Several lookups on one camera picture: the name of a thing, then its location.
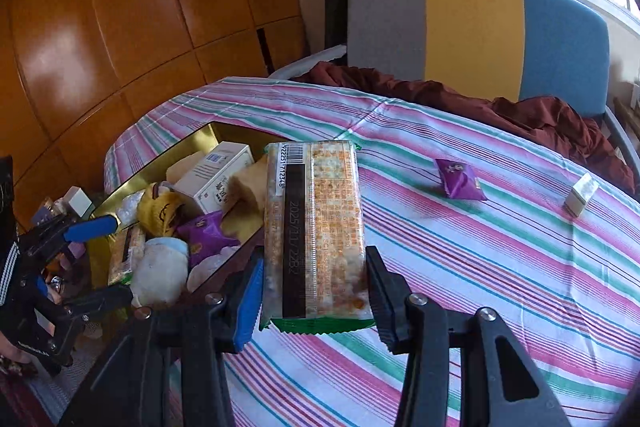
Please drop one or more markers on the yellow spotted sock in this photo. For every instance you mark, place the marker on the yellow spotted sock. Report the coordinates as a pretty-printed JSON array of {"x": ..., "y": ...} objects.
[{"x": 157, "y": 212}]

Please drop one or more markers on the striped tablecloth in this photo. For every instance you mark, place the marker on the striped tablecloth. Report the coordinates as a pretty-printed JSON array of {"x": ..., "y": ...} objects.
[{"x": 450, "y": 267}]

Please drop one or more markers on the golden tin tray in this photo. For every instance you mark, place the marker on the golden tin tray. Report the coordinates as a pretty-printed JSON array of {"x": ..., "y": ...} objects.
[{"x": 202, "y": 139}]

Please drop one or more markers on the grey yellow blue chair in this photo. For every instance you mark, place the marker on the grey yellow blue chair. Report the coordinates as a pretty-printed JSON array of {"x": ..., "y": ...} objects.
[{"x": 475, "y": 27}]

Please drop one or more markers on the orange cracker packet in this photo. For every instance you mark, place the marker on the orange cracker packet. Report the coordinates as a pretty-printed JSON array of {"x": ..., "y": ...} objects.
[
  {"x": 125, "y": 254},
  {"x": 320, "y": 232}
]

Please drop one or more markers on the small white box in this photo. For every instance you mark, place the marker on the small white box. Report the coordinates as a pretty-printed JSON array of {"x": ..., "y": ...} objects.
[{"x": 581, "y": 194}]

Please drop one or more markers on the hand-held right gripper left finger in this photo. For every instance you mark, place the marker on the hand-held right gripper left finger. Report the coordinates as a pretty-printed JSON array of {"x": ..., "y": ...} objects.
[{"x": 250, "y": 307}]

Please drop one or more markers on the pale yellow sponge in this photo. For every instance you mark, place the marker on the pale yellow sponge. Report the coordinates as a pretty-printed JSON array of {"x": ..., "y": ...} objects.
[
  {"x": 185, "y": 167},
  {"x": 250, "y": 197}
]

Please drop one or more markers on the dark red cloth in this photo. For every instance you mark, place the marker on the dark red cloth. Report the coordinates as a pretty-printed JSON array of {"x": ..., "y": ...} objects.
[{"x": 550, "y": 122}]

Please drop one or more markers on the purple snack packet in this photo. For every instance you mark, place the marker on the purple snack packet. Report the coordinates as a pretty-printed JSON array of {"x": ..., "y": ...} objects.
[
  {"x": 207, "y": 232},
  {"x": 460, "y": 179}
]

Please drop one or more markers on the wooden wardrobe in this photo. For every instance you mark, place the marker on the wooden wardrobe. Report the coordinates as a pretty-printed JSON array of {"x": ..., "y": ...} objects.
[{"x": 125, "y": 7}]

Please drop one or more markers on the person's left hand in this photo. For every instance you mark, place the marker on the person's left hand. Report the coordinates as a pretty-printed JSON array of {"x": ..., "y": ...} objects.
[{"x": 10, "y": 349}]

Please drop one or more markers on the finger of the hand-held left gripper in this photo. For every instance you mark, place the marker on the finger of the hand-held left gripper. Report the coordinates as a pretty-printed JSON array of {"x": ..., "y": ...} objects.
[
  {"x": 95, "y": 227},
  {"x": 100, "y": 299}
]

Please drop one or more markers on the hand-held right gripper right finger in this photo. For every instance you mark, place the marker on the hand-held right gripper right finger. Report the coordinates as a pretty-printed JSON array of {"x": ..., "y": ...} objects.
[{"x": 385, "y": 307}]

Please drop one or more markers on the black rolled mat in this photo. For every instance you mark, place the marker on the black rolled mat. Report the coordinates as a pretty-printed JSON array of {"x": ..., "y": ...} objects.
[{"x": 340, "y": 7}]

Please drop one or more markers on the white carton box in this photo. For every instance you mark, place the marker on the white carton box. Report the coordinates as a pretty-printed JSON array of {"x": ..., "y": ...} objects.
[{"x": 215, "y": 177}]

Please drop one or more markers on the white sock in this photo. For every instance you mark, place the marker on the white sock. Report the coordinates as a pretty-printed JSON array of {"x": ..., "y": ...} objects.
[{"x": 160, "y": 274}]

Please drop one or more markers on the clear plastic packet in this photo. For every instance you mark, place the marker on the clear plastic packet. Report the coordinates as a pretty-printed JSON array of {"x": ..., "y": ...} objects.
[
  {"x": 130, "y": 207},
  {"x": 215, "y": 269}
]

